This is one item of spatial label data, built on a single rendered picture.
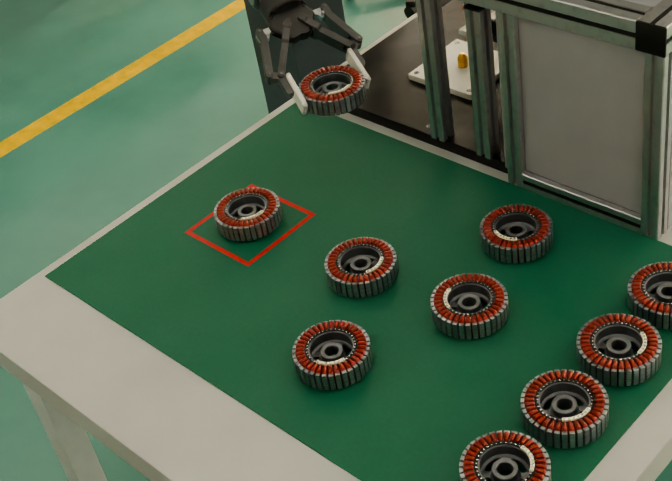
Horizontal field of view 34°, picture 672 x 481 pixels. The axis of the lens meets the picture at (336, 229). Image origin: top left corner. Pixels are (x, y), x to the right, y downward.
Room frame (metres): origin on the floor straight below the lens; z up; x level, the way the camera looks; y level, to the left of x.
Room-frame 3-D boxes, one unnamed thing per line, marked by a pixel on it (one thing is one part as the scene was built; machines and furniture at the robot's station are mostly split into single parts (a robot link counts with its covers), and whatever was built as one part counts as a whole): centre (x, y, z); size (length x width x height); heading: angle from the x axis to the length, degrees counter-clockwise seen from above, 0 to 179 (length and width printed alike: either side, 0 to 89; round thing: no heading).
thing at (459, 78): (1.82, -0.30, 0.78); 0.15 x 0.15 x 0.01; 40
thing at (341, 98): (1.60, -0.04, 0.92); 0.11 x 0.11 x 0.04
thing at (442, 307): (1.18, -0.17, 0.77); 0.11 x 0.11 x 0.04
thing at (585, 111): (1.38, -0.40, 0.91); 0.28 x 0.03 x 0.32; 40
